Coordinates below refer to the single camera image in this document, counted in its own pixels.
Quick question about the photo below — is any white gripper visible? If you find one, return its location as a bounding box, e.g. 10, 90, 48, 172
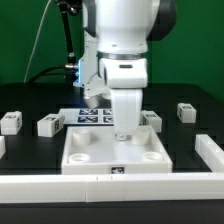
99, 58, 148, 141

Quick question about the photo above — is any white square table top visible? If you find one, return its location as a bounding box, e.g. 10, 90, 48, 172
61, 125, 173, 175

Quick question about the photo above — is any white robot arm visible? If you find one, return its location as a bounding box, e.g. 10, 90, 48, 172
79, 0, 177, 140

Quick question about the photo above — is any white marker tag sheet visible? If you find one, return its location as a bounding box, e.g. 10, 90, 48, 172
59, 108, 113, 125

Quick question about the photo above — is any white left fence piece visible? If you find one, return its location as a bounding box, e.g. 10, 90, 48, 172
0, 136, 6, 159

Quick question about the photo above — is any black cable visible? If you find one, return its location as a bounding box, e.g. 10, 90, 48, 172
26, 64, 79, 84

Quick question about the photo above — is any white front fence wall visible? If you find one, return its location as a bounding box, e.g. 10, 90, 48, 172
0, 173, 224, 203

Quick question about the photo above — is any white thin cable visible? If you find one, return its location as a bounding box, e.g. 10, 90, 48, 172
23, 0, 54, 84

